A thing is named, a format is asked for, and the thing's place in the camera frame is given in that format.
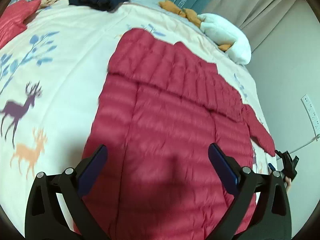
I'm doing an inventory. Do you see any red down jacket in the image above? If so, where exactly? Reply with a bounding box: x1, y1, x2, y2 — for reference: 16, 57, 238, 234
83, 29, 274, 239
0, 0, 41, 48

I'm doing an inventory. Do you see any person's right hand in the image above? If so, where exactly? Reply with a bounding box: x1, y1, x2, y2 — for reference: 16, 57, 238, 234
285, 177, 292, 193

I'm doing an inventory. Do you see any white power strip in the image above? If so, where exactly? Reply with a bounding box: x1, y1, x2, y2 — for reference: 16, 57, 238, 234
301, 94, 319, 137

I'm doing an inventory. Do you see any white goose plush toy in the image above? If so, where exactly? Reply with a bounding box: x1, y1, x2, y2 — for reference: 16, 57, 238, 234
158, 0, 252, 65

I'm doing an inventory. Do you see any deer print duvet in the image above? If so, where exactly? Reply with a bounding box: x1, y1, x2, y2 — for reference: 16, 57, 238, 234
1, 0, 276, 231

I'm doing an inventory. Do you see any white power cable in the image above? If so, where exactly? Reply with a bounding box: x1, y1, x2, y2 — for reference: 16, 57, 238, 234
276, 133, 320, 161

